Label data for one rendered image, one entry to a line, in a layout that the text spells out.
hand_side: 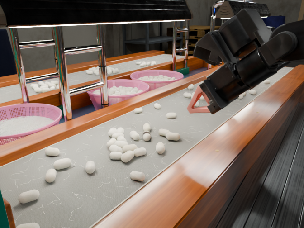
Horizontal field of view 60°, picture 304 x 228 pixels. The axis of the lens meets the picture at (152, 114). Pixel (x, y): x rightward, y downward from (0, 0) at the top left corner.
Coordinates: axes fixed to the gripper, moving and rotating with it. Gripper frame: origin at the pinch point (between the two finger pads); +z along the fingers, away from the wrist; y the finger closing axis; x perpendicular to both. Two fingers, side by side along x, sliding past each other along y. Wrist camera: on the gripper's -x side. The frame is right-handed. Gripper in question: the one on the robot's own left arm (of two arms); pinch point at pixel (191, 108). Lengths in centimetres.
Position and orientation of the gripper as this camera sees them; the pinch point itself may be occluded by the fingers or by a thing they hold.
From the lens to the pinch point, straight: 61.0
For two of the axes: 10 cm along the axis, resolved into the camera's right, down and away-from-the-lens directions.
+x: 5.2, 8.5, -0.9
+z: -6.1, 4.4, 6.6
